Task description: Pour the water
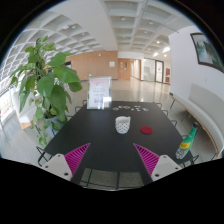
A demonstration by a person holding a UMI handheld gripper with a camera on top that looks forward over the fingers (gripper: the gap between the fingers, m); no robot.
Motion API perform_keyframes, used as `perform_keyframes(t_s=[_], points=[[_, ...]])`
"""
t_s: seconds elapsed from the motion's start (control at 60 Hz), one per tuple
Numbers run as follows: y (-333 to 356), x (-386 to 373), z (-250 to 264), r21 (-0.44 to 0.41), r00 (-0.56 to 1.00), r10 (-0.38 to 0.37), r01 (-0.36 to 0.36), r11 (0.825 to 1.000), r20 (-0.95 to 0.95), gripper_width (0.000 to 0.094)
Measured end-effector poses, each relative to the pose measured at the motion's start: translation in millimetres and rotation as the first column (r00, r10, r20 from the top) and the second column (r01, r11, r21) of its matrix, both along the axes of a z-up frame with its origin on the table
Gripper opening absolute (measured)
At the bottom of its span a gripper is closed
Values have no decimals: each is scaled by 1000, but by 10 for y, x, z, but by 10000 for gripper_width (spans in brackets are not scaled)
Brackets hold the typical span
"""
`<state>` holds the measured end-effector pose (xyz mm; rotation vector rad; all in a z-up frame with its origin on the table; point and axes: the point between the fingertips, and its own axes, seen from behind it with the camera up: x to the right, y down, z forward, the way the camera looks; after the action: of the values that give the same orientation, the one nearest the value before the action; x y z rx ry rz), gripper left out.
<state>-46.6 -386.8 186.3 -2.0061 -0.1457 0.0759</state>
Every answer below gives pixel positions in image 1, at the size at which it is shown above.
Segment white sign stand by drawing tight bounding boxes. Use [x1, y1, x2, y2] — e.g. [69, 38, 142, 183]
[87, 77, 112, 109]

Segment framed landscape picture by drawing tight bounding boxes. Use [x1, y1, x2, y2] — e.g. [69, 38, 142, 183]
[190, 33, 224, 72]

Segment red round coaster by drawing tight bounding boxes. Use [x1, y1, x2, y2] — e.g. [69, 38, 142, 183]
[140, 126, 153, 134]

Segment green plastic water bottle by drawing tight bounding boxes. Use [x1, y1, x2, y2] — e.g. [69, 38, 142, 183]
[176, 122, 199, 159]

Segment long white bench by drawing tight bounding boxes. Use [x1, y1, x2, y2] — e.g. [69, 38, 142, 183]
[171, 84, 224, 157]

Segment white dotted cup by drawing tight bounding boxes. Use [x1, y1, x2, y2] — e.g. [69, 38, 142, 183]
[115, 116, 131, 134]

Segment small items on table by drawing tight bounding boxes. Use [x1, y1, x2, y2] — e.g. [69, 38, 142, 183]
[112, 105, 149, 112]

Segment large green potted plant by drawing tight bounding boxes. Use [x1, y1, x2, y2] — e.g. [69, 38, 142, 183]
[10, 36, 82, 147]

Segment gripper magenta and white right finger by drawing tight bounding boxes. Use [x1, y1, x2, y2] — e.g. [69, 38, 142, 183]
[134, 143, 181, 181]

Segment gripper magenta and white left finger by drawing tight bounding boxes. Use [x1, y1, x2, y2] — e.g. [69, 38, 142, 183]
[42, 143, 90, 181]

